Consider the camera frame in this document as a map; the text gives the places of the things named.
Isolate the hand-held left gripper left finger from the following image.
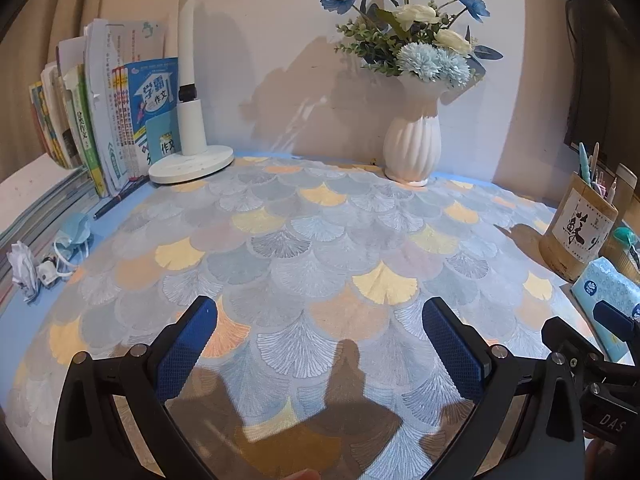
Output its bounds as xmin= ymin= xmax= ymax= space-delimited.
xmin=52 ymin=295 xmax=221 ymax=480

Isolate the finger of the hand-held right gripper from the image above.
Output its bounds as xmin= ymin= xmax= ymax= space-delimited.
xmin=541 ymin=300 xmax=640 ymax=367

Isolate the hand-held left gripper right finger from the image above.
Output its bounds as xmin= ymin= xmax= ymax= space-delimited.
xmin=421 ymin=297 xmax=588 ymax=480

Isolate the clear glass bowl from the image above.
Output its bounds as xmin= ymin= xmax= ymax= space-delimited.
xmin=600 ymin=237 xmax=640 ymax=283

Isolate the person's right hand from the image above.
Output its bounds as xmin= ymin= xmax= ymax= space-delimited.
xmin=582 ymin=437 xmax=621 ymax=480

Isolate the light blue tissue pack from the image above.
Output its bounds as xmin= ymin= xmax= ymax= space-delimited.
xmin=570 ymin=256 xmax=640 ymax=366

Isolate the bamboo pen holder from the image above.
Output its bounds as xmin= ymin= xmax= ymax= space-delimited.
xmin=539 ymin=171 xmax=619 ymax=285

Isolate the clear bottle white cap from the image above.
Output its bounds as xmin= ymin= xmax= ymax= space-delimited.
xmin=614 ymin=162 xmax=640 ymax=211

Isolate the small white black gadget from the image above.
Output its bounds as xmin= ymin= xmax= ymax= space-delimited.
xmin=37 ymin=256 xmax=63 ymax=288

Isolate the fan-patterned tablecloth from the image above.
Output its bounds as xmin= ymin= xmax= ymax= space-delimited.
xmin=0 ymin=155 xmax=601 ymax=480

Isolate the blue face mask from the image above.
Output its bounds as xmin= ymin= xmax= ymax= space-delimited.
xmin=52 ymin=211 xmax=93 ymax=278

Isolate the dark pen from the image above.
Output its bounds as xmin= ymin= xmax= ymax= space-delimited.
xmin=92 ymin=180 xmax=146 ymax=220

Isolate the basket of small items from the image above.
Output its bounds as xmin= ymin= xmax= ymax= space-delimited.
xmin=577 ymin=141 xmax=621 ymax=201

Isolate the crumpled white paper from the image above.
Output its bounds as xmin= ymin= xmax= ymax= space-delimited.
xmin=7 ymin=241 xmax=41 ymax=305

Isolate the white ribbed vase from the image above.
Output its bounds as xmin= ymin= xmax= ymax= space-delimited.
xmin=382 ymin=76 xmax=443 ymax=187

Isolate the stack of flat booklets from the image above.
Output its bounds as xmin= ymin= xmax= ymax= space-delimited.
xmin=0 ymin=152 xmax=108 ymax=281

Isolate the white desk lamp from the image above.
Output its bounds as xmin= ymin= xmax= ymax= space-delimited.
xmin=148 ymin=0 xmax=236 ymax=185

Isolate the row of upright books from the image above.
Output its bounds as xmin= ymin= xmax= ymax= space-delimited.
xmin=27 ymin=19 xmax=181 ymax=198

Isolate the blue and white flower bouquet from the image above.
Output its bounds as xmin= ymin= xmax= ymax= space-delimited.
xmin=319 ymin=0 xmax=503 ymax=92

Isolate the beige curtain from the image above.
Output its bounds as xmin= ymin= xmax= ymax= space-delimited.
xmin=0 ymin=0 xmax=121 ymax=111

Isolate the black wall television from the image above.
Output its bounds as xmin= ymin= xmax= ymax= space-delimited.
xmin=562 ymin=0 xmax=640 ymax=161

